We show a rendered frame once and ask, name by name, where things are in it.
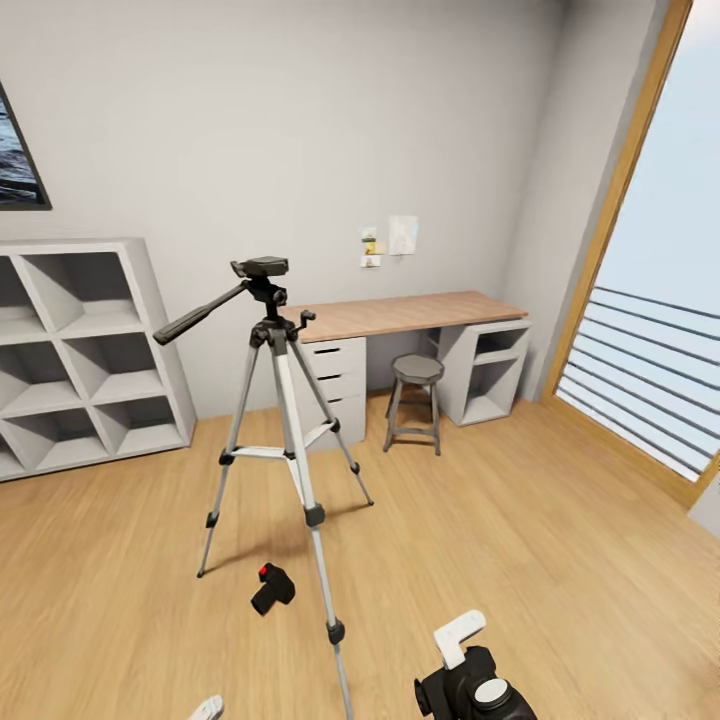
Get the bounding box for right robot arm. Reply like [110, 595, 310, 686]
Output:
[414, 609, 537, 720]

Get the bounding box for digital camera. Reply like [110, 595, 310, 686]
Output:
[251, 563, 295, 615]

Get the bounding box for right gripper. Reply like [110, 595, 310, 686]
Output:
[414, 645, 497, 720]

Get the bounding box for camera tripod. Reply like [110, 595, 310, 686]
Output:
[152, 256, 374, 720]

